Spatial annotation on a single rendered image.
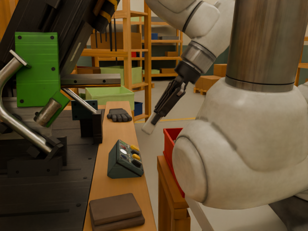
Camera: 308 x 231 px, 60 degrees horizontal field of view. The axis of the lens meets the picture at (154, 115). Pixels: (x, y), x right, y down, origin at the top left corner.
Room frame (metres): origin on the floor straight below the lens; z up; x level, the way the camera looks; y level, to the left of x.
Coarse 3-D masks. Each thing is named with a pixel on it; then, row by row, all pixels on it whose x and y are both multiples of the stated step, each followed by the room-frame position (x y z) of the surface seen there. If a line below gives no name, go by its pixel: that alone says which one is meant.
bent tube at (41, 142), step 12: (12, 60) 0.72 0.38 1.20; (24, 60) 0.75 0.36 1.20; (0, 72) 0.71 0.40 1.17; (12, 72) 0.72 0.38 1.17; (0, 84) 0.70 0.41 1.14; (0, 96) 0.70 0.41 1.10; (0, 108) 0.69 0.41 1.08; (0, 120) 0.68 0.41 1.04; (12, 120) 0.68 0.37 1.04; (24, 132) 0.67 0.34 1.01; (36, 144) 0.67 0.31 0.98; (48, 144) 0.68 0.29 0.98
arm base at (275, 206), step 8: (280, 200) 0.49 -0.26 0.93; (288, 200) 0.47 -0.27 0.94; (296, 200) 0.46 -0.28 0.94; (304, 200) 0.45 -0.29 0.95; (272, 208) 0.50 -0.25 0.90; (280, 208) 0.48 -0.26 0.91; (288, 208) 0.47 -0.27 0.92; (296, 208) 0.46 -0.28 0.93; (304, 208) 0.45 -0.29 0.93; (280, 216) 0.47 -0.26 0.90; (288, 216) 0.46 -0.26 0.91; (296, 216) 0.45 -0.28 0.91; (304, 216) 0.45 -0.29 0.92; (288, 224) 0.44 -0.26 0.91; (296, 224) 0.43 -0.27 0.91; (304, 224) 0.43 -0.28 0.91
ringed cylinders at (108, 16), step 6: (108, 0) 1.00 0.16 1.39; (114, 0) 1.00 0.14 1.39; (102, 6) 1.00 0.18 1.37; (108, 6) 1.00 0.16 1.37; (114, 6) 1.06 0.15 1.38; (102, 12) 0.99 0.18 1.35; (108, 12) 1.00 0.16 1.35; (96, 18) 1.00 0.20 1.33; (102, 18) 1.00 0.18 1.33; (108, 18) 1.01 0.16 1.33; (96, 24) 0.99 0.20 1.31; (102, 24) 1.00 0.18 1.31; (102, 30) 1.01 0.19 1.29
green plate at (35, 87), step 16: (16, 32) 0.78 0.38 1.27; (32, 32) 0.78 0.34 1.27; (48, 32) 0.79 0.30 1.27; (16, 48) 0.76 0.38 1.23; (32, 48) 0.77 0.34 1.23; (48, 48) 0.78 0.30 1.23; (32, 64) 0.76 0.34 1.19; (48, 64) 0.76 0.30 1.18; (16, 80) 0.74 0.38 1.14; (32, 80) 0.75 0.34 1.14; (48, 80) 0.75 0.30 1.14; (16, 96) 0.73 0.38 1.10; (32, 96) 0.73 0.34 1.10; (48, 96) 0.74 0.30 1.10
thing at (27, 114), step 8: (8, 104) 0.74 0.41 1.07; (16, 104) 0.74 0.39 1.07; (16, 112) 0.74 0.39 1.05; (24, 112) 0.74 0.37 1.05; (32, 112) 0.74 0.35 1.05; (24, 120) 0.73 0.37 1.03; (32, 120) 0.73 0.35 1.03; (32, 128) 0.73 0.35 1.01; (40, 128) 0.73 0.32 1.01; (48, 128) 0.73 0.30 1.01; (0, 136) 0.71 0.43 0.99; (8, 136) 0.71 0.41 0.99; (16, 136) 0.71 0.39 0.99; (48, 136) 0.73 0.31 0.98
